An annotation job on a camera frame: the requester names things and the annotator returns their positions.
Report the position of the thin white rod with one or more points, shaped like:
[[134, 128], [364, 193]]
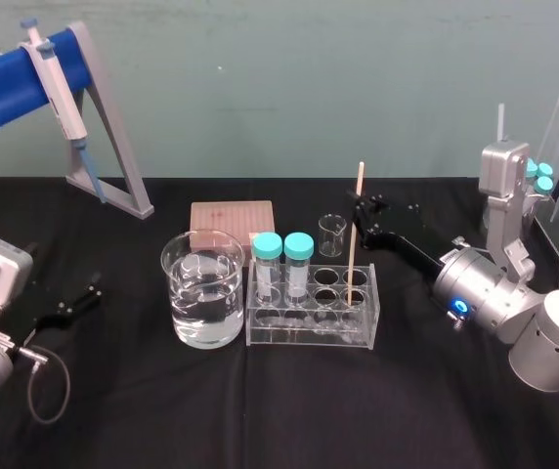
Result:
[[501, 119]]

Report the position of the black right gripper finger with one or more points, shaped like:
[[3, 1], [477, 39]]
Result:
[[374, 201], [368, 222]]

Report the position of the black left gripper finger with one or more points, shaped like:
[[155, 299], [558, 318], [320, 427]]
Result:
[[76, 295], [81, 305]]

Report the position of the tan stick thermometer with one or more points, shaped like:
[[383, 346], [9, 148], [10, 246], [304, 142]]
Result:
[[354, 254]]

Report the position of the white pipette with blue tip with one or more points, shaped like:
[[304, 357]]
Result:
[[59, 105]]

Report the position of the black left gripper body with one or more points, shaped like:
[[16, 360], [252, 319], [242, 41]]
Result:
[[40, 320]]

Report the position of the small empty glass beaker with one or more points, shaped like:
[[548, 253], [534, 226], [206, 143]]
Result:
[[332, 237]]

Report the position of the blue and grey pipette stand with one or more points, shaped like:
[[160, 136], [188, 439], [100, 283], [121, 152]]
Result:
[[1, 88]]

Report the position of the teal capped sample tube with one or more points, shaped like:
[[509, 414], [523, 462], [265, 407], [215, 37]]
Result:
[[531, 169], [545, 169], [298, 264], [544, 184], [266, 264]]

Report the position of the clear acrylic test tube rack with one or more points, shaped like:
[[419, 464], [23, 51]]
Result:
[[309, 327]]

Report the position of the large glass beaker with water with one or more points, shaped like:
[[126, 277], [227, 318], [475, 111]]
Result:
[[203, 303]]

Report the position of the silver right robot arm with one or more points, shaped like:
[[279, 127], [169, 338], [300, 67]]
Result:
[[504, 298]]

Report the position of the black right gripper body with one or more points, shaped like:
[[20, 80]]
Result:
[[401, 242]]

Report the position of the black table cloth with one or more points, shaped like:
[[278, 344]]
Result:
[[279, 405]]

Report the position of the pink pipette tip box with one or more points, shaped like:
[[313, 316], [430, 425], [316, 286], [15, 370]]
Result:
[[233, 215]]

